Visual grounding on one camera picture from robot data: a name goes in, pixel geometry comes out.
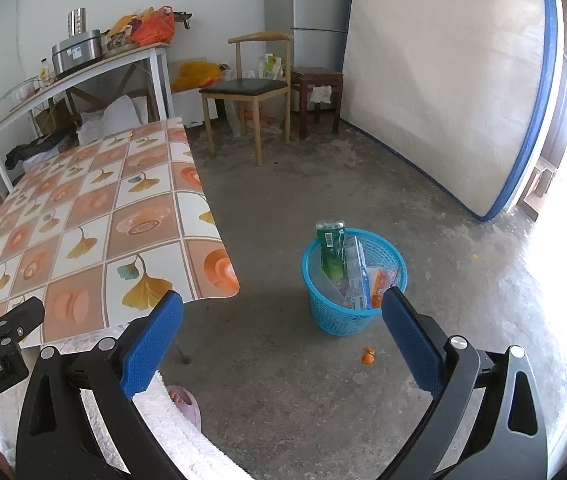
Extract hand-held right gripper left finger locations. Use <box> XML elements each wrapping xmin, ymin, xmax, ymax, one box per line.
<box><xmin>14</xmin><ymin>290</ymin><xmax>186</xmax><ymax>480</ymax></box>

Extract green packet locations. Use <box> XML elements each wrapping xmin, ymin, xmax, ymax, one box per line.
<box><xmin>315</xmin><ymin>220</ymin><xmax>348</xmax><ymax>281</ymax></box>

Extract person's foot pink slipper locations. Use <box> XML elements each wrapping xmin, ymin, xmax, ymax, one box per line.
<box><xmin>166</xmin><ymin>384</ymin><xmax>203</xmax><ymax>431</ymax></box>

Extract long white table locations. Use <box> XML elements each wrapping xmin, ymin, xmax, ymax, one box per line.
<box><xmin>0</xmin><ymin>42</ymin><xmax>174</xmax><ymax>196</ymax></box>

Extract white fluffy robe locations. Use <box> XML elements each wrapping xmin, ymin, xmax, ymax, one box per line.
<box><xmin>0</xmin><ymin>332</ymin><xmax>249</xmax><ymax>480</ymax></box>

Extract clear plastic bag under chair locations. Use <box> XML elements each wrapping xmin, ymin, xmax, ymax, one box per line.
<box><xmin>223</xmin><ymin>97</ymin><xmax>287</xmax><ymax>137</ymax></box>

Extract steel utensil holder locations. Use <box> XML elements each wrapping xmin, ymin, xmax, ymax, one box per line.
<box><xmin>68</xmin><ymin>7</ymin><xmax>87</xmax><ymax>38</ymax></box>

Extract table with tiled tablecloth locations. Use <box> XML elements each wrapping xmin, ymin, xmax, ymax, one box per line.
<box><xmin>0</xmin><ymin>116</ymin><xmax>241</xmax><ymax>366</ymax></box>

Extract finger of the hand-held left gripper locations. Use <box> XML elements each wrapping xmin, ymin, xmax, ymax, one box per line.
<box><xmin>0</xmin><ymin>296</ymin><xmax>46</xmax><ymax>357</ymax></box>

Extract blue plastic basket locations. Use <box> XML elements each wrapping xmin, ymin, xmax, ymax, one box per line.
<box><xmin>302</xmin><ymin>229</ymin><xmax>409</xmax><ymax>336</ymax></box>

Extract silver electric cooker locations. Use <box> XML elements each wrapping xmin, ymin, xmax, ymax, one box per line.
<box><xmin>52</xmin><ymin>30</ymin><xmax>104</xmax><ymax>75</ymax></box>

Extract dark wooden stool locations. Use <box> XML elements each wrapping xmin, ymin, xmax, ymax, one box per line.
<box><xmin>289</xmin><ymin>66</ymin><xmax>344</xmax><ymax>140</ymax></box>

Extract orange plastic bag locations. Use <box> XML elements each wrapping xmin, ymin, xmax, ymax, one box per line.
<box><xmin>130</xmin><ymin>6</ymin><xmax>176</xmax><ymax>45</ymax></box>

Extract small yellow plastic bag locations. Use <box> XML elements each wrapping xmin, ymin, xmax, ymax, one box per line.
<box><xmin>107</xmin><ymin>11</ymin><xmax>139</xmax><ymax>36</ymax></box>

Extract silver refrigerator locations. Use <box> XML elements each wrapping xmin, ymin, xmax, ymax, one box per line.
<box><xmin>263</xmin><ymin>0</ymin><xmax>359</xmax><ymax>73</ymax></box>

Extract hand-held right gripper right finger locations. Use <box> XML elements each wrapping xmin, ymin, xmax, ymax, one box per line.
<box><xmin>381</xmin><ymin>286</ymin><xmax>549</xmax><ymax>480</ymax></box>

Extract clear glass container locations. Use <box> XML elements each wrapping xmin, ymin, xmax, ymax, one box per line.
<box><xmin>0</xmin><ymin>76</ymin><xmax>41</xmax><ymax>103</ymax></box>

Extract orange packet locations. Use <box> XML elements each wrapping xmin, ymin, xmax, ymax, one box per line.
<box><xmin>369</xmin><ymin>266</ymin><xmax>401</xmax><ymax>309</ymax></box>

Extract blue printed plastic packet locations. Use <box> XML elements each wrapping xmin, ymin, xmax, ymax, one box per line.
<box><xmin>341</xmin><ymin>236</ymin><xmax>370</xmax><ymax>310</ymax></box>

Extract white sack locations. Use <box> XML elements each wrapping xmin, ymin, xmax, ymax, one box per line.
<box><xmin>77</xmin><ymin>94</ymin><xmax>149</xmax><ymax>146</ymax></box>

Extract white chest freezer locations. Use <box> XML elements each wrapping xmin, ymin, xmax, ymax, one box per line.
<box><xmin>168</xmin><ymin>57</ymin><xmax>226</xmax><ymax>128</ymax></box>

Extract white green carton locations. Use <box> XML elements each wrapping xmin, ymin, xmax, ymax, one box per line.
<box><xmin>257</xmin><ymin>52</ymin><xmax>285</xmax><ymax>81</ymax></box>

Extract black bag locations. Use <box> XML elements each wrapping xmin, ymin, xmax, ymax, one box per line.
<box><xmin>4</xmin><ymin>132</ymin><xmax>79</xmax><ymax>171</ymax></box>

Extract wooden chair black seat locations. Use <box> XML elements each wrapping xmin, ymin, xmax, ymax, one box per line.
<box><xmin>199</xmin><ymin>31</ymin><xmax>295</xmax><ymax>167</ymax></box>

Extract white mattress blue edge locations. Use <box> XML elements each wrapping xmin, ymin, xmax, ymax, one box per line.
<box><xmin>341</xmin><ymin>0</ymin><xmax>564</xmax><ymax>223</ymax></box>

